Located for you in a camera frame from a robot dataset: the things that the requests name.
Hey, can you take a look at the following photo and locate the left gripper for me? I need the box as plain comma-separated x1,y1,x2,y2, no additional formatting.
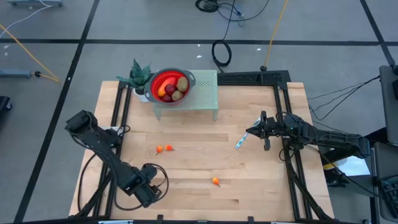
125,166,163,209

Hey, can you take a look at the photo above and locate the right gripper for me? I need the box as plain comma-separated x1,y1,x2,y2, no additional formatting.
246,110,295,152

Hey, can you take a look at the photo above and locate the red collapsible bowl grey rim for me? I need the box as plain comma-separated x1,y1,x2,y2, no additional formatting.
143,67,197,106

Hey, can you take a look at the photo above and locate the red orange mango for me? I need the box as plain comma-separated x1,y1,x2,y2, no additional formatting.
157,77,178,98

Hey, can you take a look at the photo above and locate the blue white striped strip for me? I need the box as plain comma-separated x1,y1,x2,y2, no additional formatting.
235,117,261,150

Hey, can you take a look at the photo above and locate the white glossy panel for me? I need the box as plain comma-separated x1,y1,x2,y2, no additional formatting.
323,152,372,177

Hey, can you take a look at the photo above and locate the snake plant in white pot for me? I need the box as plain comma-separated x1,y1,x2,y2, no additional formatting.
116,58,153,103

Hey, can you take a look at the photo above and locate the grey cabinet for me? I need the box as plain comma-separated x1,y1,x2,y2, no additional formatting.
378,64,398,146

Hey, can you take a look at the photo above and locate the black keyboard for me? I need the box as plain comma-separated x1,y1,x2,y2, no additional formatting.
379,174,398,203

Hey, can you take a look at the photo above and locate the black caster wheel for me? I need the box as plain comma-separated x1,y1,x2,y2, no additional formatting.
0,95,13,112

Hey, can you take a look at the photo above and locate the grey metal floor foot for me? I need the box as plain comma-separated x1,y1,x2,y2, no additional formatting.
7,0,64,7
0,68,33,78

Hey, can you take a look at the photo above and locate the black aluminium rig frame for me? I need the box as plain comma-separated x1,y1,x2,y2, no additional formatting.
68,70,336,224

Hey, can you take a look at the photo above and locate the black coiled cable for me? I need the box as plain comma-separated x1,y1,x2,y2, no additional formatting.
211,12,234,73

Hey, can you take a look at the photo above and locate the orange hanging cable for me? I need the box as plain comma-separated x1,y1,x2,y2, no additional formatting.
263,0,289,68

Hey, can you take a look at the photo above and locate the black cable bundle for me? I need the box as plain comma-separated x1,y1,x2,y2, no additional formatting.
195,0,271,22

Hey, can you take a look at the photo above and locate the orange floor cable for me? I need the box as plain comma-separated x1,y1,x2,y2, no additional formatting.
0,24,60,83

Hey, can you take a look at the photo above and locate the white floor cable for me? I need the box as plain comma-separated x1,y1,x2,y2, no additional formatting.
0,0,53,39

